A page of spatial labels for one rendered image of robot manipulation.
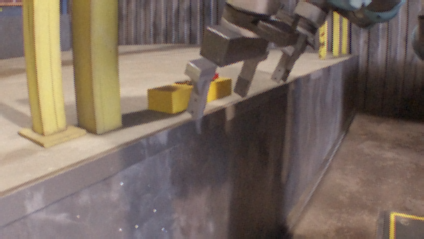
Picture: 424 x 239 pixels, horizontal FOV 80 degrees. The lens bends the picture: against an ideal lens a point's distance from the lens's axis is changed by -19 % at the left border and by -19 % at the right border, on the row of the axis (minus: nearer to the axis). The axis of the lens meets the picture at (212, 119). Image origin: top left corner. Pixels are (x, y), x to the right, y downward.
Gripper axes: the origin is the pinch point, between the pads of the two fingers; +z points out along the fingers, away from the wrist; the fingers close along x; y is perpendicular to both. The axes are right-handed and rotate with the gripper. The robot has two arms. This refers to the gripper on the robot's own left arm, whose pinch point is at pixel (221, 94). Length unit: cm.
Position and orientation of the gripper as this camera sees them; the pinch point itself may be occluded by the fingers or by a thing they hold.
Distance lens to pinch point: 56.9
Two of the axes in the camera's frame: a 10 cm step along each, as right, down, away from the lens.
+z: -2.4, 7.8, 5.7
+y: -7.3, -5.4, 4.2
